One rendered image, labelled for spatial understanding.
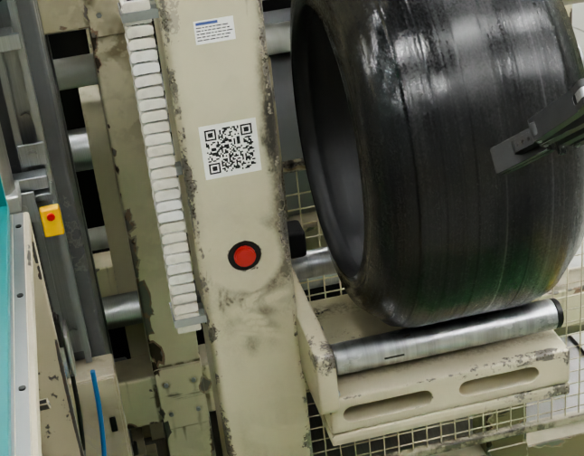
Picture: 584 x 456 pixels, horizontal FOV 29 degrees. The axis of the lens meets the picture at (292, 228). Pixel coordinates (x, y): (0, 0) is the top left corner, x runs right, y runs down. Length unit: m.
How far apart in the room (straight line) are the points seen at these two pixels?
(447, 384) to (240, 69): 0.53
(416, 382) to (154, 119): 0.52
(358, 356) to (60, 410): 0.43
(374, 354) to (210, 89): 0.44
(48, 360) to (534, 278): 0.63
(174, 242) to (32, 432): 0.66
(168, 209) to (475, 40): 0.46
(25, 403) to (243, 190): 0.63
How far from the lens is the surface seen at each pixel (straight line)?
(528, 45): 1.40
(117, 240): 2.36
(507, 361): 1.65
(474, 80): 1.37
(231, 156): 1.48
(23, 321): 1.07
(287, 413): 1.70
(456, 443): 2.38
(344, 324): 1.85
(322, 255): 1.82
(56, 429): 1.42
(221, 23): 1.42
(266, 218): 1.53
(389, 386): 1.60
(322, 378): 1.54
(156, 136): 1.47
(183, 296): 1.58
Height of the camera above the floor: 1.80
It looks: 27 degrees down
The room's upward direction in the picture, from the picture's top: 6 degrees counter-clockwise
